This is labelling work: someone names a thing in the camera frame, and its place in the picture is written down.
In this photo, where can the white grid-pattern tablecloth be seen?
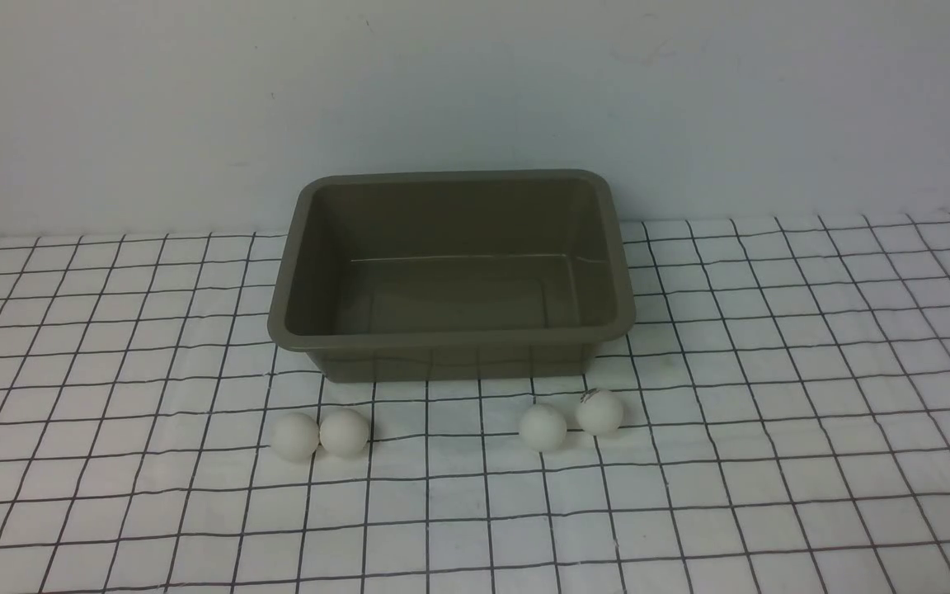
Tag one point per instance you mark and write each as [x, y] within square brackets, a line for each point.
[786, 390]

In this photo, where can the white printed ball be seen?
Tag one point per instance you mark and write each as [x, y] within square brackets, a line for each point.
[600, 412]

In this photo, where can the olive green plastic bin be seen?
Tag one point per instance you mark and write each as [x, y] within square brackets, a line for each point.
[420, 276]

